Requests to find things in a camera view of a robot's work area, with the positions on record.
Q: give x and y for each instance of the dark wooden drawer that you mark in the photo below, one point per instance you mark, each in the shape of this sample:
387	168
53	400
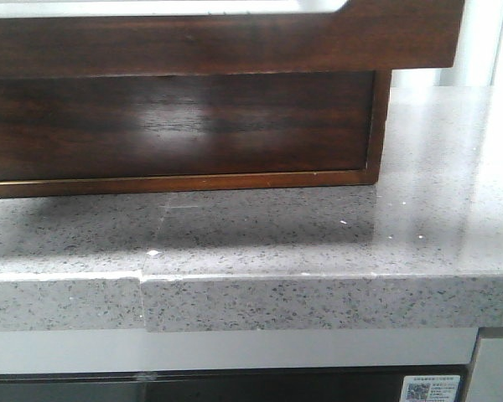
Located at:
234	125
363	35

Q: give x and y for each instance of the dark wooden drawer cabinet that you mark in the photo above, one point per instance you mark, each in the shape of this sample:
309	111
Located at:
377	125

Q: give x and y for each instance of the white tray in drawer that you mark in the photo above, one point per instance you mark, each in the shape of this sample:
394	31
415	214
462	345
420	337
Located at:
75	9

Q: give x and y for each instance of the white QR code sticker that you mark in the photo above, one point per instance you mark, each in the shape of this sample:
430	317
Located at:
430	388

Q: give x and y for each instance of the grey cabinet door panel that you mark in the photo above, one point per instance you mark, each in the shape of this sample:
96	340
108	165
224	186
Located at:
486	373

